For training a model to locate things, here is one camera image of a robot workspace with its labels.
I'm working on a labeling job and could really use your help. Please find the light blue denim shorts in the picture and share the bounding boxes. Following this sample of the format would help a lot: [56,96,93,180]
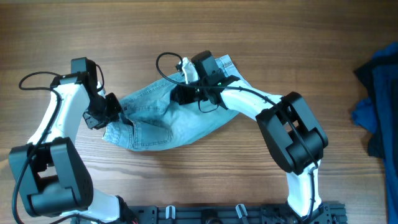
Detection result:
[101,54,252,152]

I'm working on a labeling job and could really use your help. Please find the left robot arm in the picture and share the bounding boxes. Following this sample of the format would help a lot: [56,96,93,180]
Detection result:
[9,57,139,223]

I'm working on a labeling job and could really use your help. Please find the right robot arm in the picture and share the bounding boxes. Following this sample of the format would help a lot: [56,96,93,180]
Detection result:
[173,50,328,223]

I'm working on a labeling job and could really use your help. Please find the dark blue clothes pile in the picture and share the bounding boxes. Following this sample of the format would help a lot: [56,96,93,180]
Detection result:
[351,42,397,223]

